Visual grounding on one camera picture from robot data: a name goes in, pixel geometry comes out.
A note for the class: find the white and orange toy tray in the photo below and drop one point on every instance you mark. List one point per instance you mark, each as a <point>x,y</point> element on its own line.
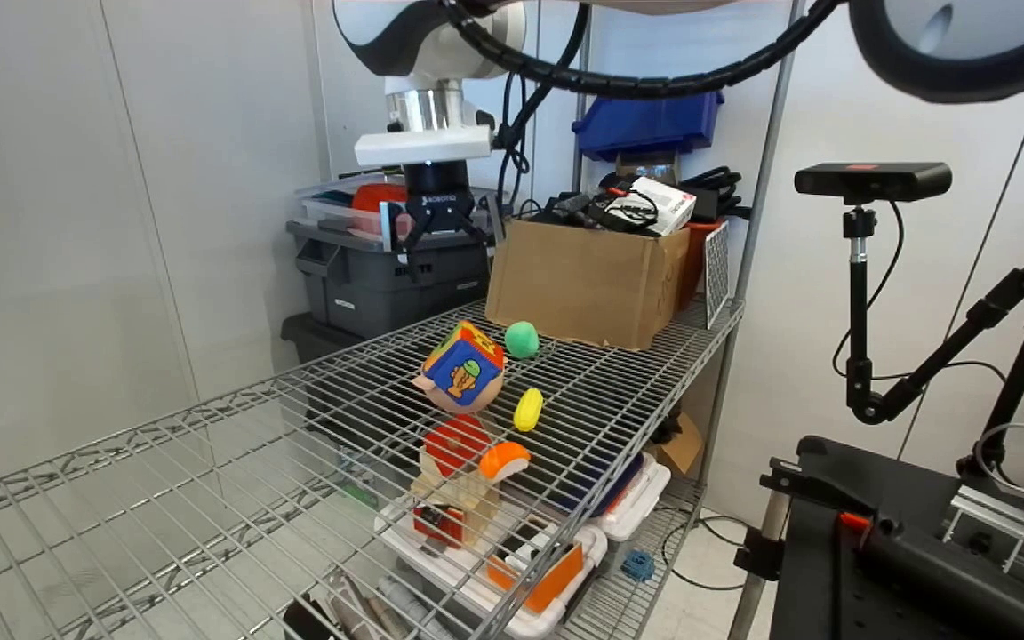
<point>548,582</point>

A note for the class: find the white small carton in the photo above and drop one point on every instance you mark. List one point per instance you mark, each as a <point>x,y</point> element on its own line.
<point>657,204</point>

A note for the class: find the clear plastic storage box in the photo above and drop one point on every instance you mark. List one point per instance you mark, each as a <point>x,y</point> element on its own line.
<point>346,209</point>

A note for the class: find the orange toy food piece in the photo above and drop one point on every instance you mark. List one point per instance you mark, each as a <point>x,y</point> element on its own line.
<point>503,461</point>

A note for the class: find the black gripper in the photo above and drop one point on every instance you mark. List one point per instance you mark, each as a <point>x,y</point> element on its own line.
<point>438,197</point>

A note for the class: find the yellow toy ball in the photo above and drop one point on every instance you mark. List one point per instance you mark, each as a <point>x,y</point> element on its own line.
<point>529,409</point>

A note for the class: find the black pegboard table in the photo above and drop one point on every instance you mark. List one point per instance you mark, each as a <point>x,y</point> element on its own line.
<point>890,582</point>

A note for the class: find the blue storage bin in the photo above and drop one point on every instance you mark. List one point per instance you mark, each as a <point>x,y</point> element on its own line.
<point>650,124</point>

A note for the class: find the grey plastic tool case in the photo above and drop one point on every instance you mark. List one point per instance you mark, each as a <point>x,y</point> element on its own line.
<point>383,277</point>

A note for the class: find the aluminium extrusion rail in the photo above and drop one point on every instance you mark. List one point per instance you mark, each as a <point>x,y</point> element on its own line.
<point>1016,520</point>

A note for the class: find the black plastic crate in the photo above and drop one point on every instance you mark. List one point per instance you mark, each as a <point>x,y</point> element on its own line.
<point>317,340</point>

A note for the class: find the green ball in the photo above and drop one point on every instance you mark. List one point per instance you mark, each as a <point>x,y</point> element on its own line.
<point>521,340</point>

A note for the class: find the colourful blue-edged toy box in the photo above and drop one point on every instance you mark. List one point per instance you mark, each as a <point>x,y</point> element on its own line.
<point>465,364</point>

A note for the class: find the black stereo camera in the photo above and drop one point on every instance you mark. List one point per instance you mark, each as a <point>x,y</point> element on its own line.
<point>872,180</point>

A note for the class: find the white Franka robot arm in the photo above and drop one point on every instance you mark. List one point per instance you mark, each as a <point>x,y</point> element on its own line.
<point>429,108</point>

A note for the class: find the large open cardboard box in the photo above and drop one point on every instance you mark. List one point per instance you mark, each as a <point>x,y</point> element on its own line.
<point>584,286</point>

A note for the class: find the small blue object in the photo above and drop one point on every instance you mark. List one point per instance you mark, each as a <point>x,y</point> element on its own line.
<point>638,565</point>

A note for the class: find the black articulated camera stand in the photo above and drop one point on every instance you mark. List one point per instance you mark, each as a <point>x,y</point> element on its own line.
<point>925,375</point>

